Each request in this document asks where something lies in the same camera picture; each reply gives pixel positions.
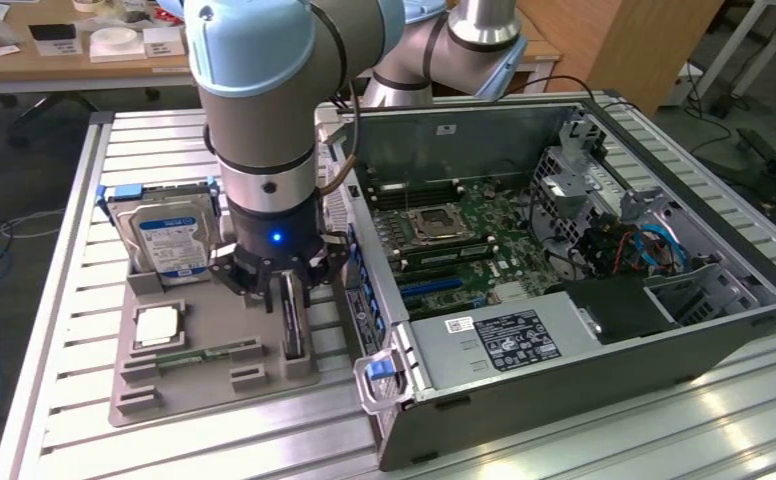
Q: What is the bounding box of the white flat box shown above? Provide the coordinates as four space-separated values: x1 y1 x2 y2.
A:
88 39 148 64

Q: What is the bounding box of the black open PC case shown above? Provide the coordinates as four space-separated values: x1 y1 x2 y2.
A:
307 93 776 474

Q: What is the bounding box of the Nvidia graphics card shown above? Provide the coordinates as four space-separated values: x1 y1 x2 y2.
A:
279 269 311 359

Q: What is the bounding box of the grey metal disk bay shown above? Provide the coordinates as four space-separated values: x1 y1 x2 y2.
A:
642 249 768 329

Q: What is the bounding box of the blue SATA wire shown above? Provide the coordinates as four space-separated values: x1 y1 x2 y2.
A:
630 224 690 276

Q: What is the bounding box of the silver CPU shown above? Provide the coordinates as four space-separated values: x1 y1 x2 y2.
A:
134 305 184 350

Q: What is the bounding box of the white round bowl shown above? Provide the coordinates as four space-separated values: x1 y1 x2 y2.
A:
91 28 142 50

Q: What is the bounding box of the wooden desk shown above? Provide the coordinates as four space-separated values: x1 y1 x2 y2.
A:
0 0 197 96
347 29 563 101

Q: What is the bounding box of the white labelled box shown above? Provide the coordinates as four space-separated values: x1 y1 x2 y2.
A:
142 27 189 59

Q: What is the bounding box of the black office chair base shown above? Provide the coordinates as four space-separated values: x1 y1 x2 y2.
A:
0 92 100 149

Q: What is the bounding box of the CPU socket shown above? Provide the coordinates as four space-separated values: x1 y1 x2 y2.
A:
406 203 471 250

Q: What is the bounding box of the black plastic duct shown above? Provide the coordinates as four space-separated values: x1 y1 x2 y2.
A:
566 276 682 347

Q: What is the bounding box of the grey power supply unit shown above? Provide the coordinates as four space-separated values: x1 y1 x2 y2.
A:
409 292 607 402

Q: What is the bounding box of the blue expansion slot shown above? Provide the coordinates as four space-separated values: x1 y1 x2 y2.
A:
398 276 465 298

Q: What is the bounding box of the black power cable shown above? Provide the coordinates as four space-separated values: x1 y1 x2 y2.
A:
514 74 637 114

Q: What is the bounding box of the silver chipset heatsink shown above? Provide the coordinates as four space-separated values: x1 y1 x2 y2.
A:
494 283 533 303

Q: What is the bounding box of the grey parts rack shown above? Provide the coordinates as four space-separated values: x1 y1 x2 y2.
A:
107 259 323 429

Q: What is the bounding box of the hard disk with blue carrier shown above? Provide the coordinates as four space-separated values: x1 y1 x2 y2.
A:
98 175 225 288

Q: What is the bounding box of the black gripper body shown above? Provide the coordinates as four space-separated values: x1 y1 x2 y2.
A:
231 203 329 295

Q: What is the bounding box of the perforated metal drive cage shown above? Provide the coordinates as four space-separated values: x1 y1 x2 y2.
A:
531 117 637 251

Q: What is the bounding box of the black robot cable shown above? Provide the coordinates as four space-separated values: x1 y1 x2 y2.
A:
318 92 367 246

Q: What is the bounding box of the red packet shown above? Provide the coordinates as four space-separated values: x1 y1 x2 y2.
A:
150 3 187 26

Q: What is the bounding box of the green loose RAM stick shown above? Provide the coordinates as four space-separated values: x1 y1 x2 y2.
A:
152 346 238 367

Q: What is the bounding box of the green motherboard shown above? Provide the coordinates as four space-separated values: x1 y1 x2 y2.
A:
361 177 581 321

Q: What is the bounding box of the black topped white box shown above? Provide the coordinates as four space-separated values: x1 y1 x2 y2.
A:
27 22 86 57

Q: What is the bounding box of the blue case latch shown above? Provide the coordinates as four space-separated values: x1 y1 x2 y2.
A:
366 359 398 384

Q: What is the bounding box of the black floor stand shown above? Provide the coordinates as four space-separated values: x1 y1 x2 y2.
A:
734 127 776 224

